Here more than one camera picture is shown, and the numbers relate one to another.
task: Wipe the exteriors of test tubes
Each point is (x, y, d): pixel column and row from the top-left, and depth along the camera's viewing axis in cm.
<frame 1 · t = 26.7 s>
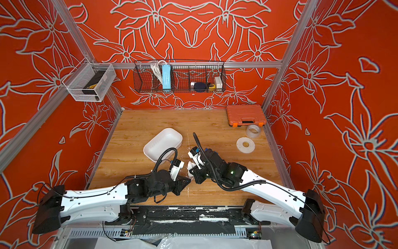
left hand: (191, 181, 71), fingers closed
right hand: (186, 173, 70), fingers closed
white plastic tray: (169, 138, 105), on the table
orange tool case: (246, 114, 116), point 3 cm above the table
clear tape roll: (253, 130, 108), on the table
white flat tape roll: (245, 144, 100), on the table

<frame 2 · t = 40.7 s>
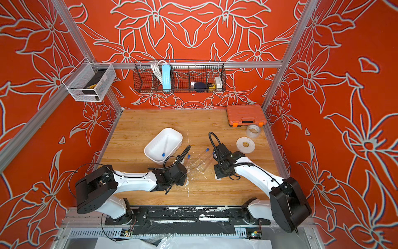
left hand: (184, 175, 87), fingers closed
right hand: (216, 173, 83), fingers open
test tube blue cap: (163, 154, 97), on the table
the other named things where they were.

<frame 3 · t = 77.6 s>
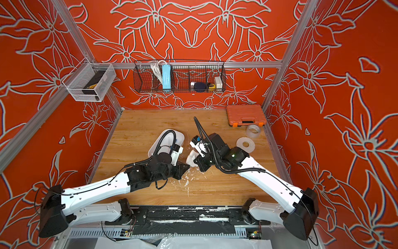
left hand: (190, 166, 72), fingers closed
right hand: (191, 162, 71), fingers closed
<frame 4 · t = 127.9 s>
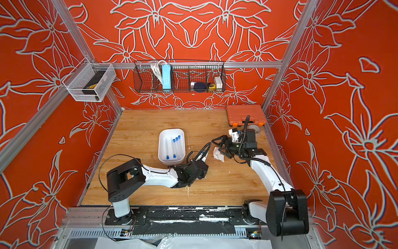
left hand: (206, 161, 87), fingers closed
right hand: (212, 145, 78), fingers open
